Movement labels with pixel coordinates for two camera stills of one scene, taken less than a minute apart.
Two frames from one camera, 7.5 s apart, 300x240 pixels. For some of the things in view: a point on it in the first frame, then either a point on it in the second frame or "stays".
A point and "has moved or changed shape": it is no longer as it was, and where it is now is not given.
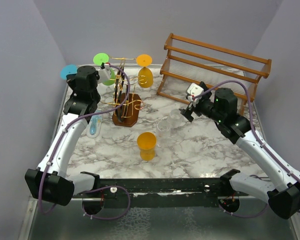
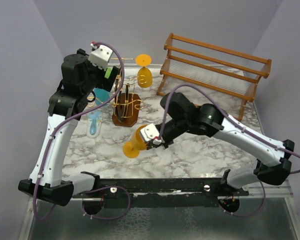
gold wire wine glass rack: [125, 112] stays
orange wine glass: [145, 78] stays
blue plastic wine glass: [68, 70] has moved or changed shape
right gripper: [187, 112] → [166, 143]
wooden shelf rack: [189, 62] stays
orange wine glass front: [146, 142] has moved or changed shape
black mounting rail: [158, 192] stays
